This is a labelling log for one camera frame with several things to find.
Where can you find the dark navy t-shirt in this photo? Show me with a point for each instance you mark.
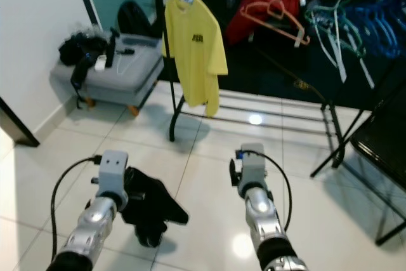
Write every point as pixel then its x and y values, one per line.
pixel 152 211

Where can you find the salmon pink hanger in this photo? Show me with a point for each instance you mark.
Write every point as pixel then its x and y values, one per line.
pixel 250 8

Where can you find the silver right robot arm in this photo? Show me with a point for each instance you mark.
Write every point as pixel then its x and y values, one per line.
pixel 263 217

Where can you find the black metal clothes rack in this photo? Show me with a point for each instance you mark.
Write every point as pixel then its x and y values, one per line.
pixel 172 128

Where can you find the yellow t-shirt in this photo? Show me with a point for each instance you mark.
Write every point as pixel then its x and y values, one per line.
pixel 196 55

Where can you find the black folding chair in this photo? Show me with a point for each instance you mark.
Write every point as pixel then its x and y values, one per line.
pixel 380 144

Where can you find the grey flat pack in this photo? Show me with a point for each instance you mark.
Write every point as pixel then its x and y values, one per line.
pixel 143 39

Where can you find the white remote control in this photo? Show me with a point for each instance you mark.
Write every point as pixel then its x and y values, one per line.
pixel 100 63

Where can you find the black spray bottle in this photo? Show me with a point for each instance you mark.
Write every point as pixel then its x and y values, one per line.
pixel 113 47

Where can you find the black backpack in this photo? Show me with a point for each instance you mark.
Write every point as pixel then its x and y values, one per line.
pixel 134 18

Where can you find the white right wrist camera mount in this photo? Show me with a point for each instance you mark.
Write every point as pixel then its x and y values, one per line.
pixel 254 169

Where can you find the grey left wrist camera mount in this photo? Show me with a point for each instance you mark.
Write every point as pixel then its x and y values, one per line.
pixel 114 169

